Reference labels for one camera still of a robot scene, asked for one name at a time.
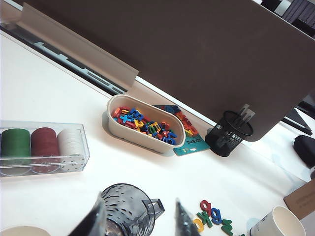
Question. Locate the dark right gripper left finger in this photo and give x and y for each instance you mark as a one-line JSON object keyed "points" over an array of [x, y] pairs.
{"points": [[93, 221]]}

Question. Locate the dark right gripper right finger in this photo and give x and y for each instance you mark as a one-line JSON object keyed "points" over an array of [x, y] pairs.
{"points": [[185, 221]]}

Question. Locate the yellow plastic letter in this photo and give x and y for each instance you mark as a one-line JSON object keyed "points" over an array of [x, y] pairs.
{"points": [[198, 225]]}

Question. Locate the green plastic letter K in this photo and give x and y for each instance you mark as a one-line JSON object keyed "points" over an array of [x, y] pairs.
{"points": [[208, 220]]}

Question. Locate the red plastic letter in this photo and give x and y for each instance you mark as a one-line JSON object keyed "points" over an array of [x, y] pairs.
{"points": [[206, 207]]}

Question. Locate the blue plastic letter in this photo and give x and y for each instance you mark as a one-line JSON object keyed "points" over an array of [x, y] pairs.
{"points": [[215, 215]]}

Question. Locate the green plastic letter M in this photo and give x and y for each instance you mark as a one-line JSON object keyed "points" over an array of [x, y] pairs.
{"points": [[227, 226]]}

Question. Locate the teal letter package card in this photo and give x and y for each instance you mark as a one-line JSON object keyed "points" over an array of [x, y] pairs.
{"points": [[190, 145]]}

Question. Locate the white paper cup blue print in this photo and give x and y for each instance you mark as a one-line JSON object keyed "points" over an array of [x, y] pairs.
{"points": [[283, 223]]}

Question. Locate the grey transparent plastic mug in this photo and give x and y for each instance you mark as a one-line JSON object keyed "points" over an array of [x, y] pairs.
{"points": [[128, 199]]}

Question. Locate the clear plastic poker chip case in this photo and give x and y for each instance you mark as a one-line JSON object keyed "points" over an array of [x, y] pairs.
{"points": [[73, 152]]}

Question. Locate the plain cream round container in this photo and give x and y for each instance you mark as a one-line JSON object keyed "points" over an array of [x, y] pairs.
{"points": [[22, 231]]}

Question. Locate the white poker chip stack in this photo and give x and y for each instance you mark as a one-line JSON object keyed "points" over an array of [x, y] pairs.
{"points": [[71, 145]]}

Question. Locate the beige oval paper tray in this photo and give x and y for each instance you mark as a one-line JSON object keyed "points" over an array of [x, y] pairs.
{"points": [[147, 141]]}

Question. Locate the red poker chip stack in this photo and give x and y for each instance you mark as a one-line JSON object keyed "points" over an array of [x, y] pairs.
{"points": [[45, 145]]}

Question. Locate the black mesh pen holder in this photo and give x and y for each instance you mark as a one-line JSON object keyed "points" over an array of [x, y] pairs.
{"points": [[226, 140]]}

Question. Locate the heap of coloured plastic letters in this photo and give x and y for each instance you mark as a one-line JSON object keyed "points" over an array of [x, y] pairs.
{"points": [[147, 126]]}

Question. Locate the green poker chip stack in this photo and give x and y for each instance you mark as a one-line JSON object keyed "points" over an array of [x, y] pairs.
{"points": [[16, 145]]}

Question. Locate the brown cardboard box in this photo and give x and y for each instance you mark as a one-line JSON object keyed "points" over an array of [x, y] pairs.
{"points": [[301, 201]]}

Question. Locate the black rounded bag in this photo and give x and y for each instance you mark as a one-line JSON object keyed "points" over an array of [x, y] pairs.
{"points": [[305, 151]]}

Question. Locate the brown fabric desk partition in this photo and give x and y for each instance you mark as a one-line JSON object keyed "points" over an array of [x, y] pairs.
{"points": [[197, 61]]}

